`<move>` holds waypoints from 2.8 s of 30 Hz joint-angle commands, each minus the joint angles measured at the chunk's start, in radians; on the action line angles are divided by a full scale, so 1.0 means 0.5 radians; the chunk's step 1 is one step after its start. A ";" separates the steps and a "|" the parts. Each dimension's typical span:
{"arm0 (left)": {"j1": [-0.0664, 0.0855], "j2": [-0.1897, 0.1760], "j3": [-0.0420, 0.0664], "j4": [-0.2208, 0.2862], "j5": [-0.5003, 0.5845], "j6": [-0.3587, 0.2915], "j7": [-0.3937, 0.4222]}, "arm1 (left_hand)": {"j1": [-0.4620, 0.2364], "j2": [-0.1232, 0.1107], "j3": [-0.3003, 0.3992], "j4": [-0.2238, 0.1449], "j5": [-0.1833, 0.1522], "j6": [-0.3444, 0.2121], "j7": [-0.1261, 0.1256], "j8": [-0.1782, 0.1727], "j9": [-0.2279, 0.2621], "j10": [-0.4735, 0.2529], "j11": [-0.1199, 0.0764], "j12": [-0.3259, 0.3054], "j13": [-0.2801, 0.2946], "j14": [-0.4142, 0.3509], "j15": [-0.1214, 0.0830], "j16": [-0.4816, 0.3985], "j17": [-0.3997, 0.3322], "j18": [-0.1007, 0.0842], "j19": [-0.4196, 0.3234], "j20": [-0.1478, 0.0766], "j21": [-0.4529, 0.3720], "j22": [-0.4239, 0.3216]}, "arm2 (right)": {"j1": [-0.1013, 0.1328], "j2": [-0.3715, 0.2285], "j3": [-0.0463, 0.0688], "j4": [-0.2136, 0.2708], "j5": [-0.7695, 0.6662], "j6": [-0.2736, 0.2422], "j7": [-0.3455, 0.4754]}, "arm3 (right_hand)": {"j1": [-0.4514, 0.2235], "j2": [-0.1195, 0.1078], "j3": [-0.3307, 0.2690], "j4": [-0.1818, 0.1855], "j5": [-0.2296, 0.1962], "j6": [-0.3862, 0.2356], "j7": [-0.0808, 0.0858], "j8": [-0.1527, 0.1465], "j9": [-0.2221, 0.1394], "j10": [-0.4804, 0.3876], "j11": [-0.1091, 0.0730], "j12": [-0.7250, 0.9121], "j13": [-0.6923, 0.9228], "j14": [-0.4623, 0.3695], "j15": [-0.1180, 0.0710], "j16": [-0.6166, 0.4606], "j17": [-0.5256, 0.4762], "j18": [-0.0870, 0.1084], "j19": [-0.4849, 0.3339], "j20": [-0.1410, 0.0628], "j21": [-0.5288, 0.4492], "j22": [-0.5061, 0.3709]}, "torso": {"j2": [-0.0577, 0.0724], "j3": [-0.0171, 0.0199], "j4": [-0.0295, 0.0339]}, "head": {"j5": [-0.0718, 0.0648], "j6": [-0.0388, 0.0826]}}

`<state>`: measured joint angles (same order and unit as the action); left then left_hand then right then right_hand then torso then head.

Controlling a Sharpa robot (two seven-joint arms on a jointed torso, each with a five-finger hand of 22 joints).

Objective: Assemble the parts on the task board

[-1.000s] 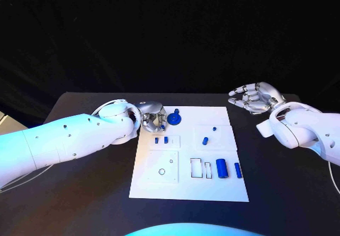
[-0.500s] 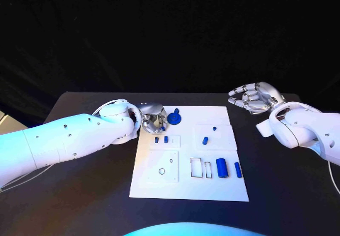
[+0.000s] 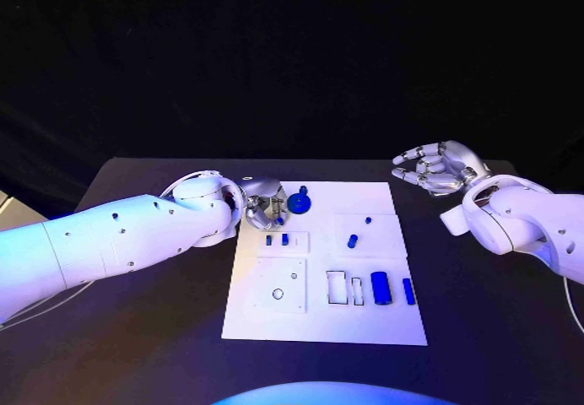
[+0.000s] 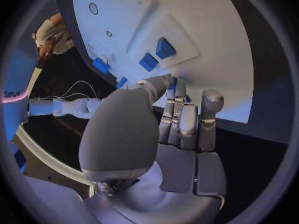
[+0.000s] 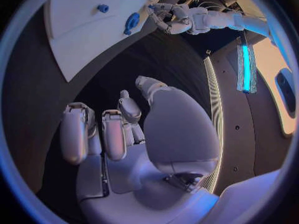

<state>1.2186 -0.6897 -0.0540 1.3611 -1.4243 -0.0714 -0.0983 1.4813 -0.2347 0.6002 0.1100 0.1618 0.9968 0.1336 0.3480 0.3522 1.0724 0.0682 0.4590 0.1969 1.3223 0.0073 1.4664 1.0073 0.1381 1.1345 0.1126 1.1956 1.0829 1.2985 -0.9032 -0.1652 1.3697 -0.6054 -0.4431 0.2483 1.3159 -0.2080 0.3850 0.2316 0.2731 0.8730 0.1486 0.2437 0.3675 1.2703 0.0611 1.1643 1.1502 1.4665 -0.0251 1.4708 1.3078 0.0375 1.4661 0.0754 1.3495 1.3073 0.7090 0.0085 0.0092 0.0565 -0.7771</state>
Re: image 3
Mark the large blue cylinder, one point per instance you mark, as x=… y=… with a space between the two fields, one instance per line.
x=381 y=288

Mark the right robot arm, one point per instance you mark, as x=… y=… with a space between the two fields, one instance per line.
x=524 y=218

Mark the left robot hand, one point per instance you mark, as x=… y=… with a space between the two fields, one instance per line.
x=263 y=202

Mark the white task board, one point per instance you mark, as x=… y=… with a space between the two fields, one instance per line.
x=319 y=319

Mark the blue gear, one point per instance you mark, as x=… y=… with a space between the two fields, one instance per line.
x=299 y=202

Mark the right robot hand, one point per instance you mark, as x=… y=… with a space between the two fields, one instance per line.
x=444 y=172

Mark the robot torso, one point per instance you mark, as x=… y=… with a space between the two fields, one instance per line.
x=331 y=394

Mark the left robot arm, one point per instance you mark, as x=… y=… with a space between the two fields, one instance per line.
x=114 y=234

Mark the thin long blue cylinder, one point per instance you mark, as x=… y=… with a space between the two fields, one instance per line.
x=410 y=291

